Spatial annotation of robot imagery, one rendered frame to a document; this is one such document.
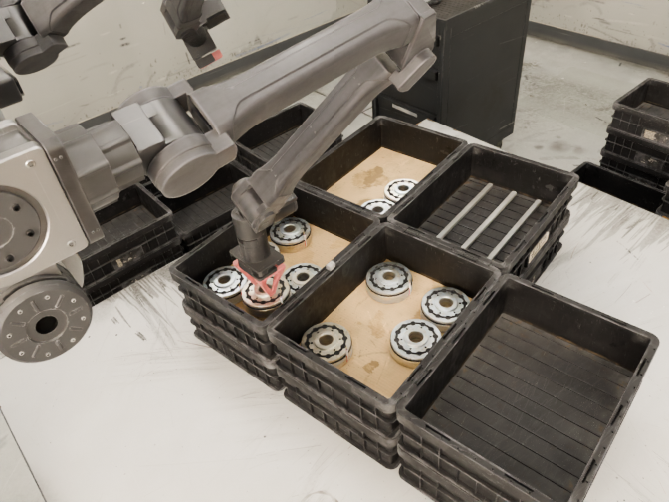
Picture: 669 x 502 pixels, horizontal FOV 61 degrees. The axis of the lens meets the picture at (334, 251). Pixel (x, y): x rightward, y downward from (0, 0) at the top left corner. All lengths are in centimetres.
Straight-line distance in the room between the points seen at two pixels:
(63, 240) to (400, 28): 47
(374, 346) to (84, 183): 74
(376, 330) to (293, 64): 67
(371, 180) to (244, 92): 98
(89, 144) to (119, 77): 346
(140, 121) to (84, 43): 330
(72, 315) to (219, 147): 43
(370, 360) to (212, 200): 143
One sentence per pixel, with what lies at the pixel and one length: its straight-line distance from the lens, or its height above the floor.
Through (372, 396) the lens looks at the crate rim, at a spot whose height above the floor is 93.
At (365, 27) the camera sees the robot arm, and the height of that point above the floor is 149.
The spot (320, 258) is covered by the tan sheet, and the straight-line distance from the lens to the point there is 138.
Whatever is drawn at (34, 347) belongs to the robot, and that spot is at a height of 111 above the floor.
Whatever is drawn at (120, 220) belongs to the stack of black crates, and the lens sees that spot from 229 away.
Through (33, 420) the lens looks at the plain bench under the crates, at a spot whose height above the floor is 70.
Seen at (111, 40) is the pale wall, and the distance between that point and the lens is 400.
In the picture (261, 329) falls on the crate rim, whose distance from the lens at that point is 113.
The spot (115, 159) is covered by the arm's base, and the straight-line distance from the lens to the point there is 62.
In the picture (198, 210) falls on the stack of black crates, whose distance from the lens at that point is 241.
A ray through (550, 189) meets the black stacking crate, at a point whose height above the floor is 87.
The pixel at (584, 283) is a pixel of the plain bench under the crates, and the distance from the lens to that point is 156.
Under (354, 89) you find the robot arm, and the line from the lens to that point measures 88.
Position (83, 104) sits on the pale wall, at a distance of 403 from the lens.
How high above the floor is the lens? 175
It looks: 41 degrees down
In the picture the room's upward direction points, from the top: 6 degrees counter-clockwise
